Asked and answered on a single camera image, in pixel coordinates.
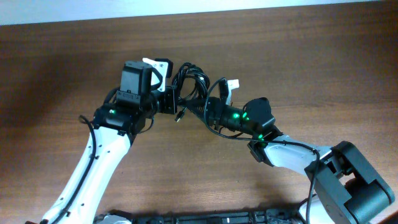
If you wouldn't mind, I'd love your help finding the thick black cable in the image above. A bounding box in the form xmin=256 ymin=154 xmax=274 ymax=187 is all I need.
xmin=171 ymin=62 xmax=212 ymax=108

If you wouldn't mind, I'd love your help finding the thin black usb cable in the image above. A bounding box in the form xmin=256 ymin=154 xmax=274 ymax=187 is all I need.
xmin=174 ymin=93 xmax=206 ymax=123

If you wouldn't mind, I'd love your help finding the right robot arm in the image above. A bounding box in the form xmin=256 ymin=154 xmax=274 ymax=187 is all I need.
xmin=200 ymin=97 xmax=395 ymax=224

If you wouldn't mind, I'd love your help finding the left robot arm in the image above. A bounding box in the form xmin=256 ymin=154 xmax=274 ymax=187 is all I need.
xmin=41 ymin=58 xmax=178 ymax=223

